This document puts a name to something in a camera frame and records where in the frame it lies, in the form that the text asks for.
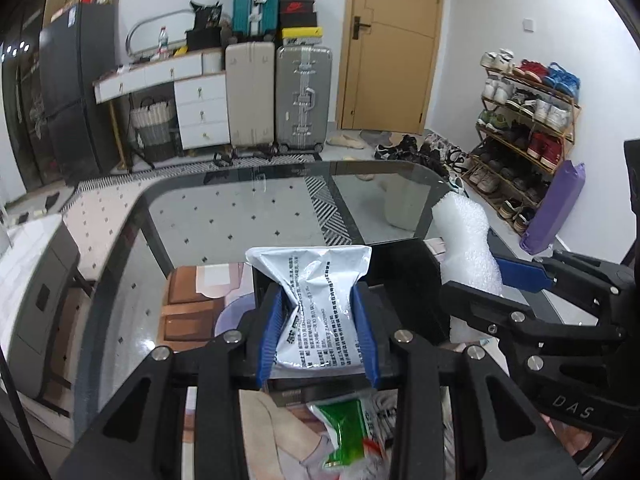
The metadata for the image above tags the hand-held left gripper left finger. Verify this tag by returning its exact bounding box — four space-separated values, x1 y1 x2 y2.
55 287 296 480

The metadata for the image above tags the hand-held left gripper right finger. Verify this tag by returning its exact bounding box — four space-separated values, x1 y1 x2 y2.
350 282 583 480

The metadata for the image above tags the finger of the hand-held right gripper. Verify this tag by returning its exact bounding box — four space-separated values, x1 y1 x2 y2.
440 280 628 376
494 249 636 321

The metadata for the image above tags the white printed foil packet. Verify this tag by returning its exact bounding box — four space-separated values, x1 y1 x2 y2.
245 245 373 376

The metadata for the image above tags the black storage box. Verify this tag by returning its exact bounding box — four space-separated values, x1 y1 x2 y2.
252 237 451 406

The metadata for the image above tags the white foam sheet roll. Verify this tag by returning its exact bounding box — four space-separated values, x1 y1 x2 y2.
431 194 503 343

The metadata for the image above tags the person's right hand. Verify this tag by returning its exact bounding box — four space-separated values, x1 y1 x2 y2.
542 412 601 456

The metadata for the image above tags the printed mat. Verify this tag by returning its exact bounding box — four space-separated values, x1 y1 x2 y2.
160 262 451 480

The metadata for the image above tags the green white packet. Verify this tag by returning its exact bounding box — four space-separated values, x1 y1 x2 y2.
307 395 388 471

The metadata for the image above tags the pile of dark shoes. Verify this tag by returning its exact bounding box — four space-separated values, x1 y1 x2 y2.
372 132 468 181

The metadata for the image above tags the wooden shoe rack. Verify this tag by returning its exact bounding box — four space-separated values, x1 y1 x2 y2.
460 62 583 233

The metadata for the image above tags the beige slipper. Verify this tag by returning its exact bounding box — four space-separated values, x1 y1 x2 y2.
326 134 367 150

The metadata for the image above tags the silver suitcase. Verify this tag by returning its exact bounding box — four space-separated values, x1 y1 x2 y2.
275 44 335 155

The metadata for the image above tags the woven laundry basket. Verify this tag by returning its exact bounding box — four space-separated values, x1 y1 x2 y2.
129 97 181 163

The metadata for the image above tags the beige suitcase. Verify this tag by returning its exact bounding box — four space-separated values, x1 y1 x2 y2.
225 40 277 153

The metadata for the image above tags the grey cabinet white top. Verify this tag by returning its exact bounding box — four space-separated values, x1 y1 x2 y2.
0 215 96 411

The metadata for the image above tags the white desk with drawers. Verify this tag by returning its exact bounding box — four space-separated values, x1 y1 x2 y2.
94 50 232 171

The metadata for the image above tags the wooden door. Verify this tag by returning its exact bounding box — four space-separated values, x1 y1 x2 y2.
336 0 447 133

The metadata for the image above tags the yellow white shoe box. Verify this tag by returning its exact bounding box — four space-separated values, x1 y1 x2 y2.
281 26 324 47

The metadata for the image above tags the black case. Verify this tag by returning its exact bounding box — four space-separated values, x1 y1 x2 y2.
185 27 223 52

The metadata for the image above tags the black fridge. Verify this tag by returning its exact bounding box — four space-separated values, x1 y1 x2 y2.
39 2 123 186

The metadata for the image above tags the plain black shoe box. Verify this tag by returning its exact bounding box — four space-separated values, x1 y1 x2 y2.
278 12 319 29

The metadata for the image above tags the black printed bag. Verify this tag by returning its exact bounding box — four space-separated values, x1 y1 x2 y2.
189 2 223 31

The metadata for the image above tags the dark glass cabinet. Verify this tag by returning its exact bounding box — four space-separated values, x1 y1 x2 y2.
0 0 56 191

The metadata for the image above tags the curved metal frame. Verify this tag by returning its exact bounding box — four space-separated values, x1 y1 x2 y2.
125 8 196 56

